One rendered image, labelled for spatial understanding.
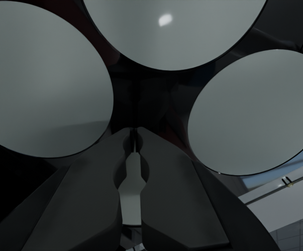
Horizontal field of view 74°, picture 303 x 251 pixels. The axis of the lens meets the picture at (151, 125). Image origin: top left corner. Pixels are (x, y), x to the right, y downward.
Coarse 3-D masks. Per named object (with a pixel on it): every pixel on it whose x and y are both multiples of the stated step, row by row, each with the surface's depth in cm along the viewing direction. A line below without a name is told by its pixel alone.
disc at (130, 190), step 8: (136, 152) 15; (128, 160) 15; (136, 160) 16; (128, 168) 16; (136, 168) 16; (128, 176) 16; (136, 176) 16; (120, 184) 17; (128, 184) 17; (136, 184) 17; (144, 184) 17; (120, 192) 17; (128, 192) 17; (136, 192) 17; (120, 200) 18; (128, 200) 18; (136, 200) 18; (128, 208) 18; (136, 208) 18; (128, 216) 19; (136, 216) 19; (128, 224) 19; (136, 224) 20
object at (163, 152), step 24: (144, 144) 11; (168, 144) 11; (144, 168) 10; (168, 168) 9; (192, 168) 9; (144, 192) 8; (168, 192) 8; (192, 192) 8; (144, 216) 7; (168, 216) 7; (192, 216) 7; (216, 216) 7; (144, 240) 7; (168, 240) 6; (192, 240) 6; (216, 240) 6
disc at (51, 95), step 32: (0, 32) 11; (32, 32) 11; (64, 32) 11; (0, 64) 12; (32, 64) 12; (64, 64) 12; (96, 64) 12; (0, 96) 13; (32, 96) 13; (64, 96) 13; (96, 96) 13; (0, 128) 14; (32, 128) 14; (64, 128) 14; (96, 128) 14
